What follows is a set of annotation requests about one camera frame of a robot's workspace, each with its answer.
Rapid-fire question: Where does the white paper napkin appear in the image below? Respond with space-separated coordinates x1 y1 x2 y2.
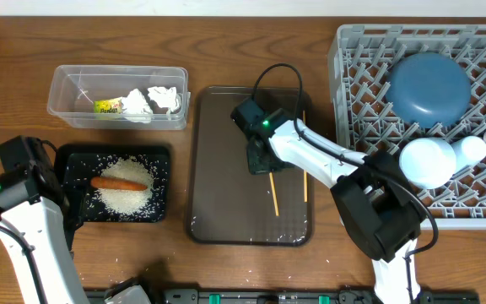
121 89 153 124

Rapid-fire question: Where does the pile of white rice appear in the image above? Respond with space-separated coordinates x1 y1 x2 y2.
65 154 168 220

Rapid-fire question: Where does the green yellow snack wrapper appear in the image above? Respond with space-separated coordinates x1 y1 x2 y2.
94 97 122 114

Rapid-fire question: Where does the orange carrot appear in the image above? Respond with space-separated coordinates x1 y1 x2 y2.
90 176 148 192

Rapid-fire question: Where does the dark blue plate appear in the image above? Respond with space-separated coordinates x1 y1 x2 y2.
386 53 471 128

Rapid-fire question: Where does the light blue bowl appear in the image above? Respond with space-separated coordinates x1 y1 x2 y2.
399 138 456 189

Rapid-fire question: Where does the light blue cup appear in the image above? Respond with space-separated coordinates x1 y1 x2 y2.
451 136 486 171

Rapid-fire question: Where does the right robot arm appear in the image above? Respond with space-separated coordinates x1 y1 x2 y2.
230 98 429 303

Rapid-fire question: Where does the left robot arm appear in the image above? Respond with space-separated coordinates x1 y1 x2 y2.
0 136 152 303

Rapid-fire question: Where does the dark brown serving tray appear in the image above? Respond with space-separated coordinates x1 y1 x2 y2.
186 86 313 247

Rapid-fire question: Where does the clear plastic bin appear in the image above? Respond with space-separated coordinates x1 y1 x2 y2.
47 65 190 130

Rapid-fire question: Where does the black plastic tray bin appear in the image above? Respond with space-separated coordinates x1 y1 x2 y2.
54 144 170 224

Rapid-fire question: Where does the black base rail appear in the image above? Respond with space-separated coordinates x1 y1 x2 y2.
84 287 480 304

